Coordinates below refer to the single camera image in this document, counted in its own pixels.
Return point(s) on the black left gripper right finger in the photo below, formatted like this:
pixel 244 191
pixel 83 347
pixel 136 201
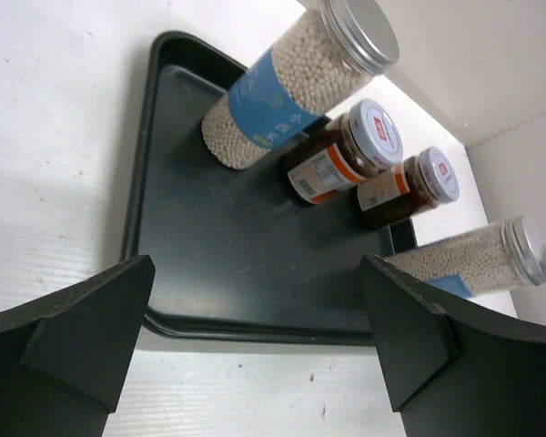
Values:
pixel 451 366

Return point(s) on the tall bead jar silver lid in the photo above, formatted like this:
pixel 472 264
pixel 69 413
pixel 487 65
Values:
pixel 331 51

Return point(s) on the black plastic tray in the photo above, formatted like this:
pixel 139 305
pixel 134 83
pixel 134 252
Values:
pixel 238 255

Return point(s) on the brown sauce jar orange label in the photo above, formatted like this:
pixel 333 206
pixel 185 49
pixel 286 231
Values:
pixel 351 149

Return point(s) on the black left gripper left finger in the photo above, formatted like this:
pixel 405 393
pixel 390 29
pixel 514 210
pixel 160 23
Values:
pixel 64 357

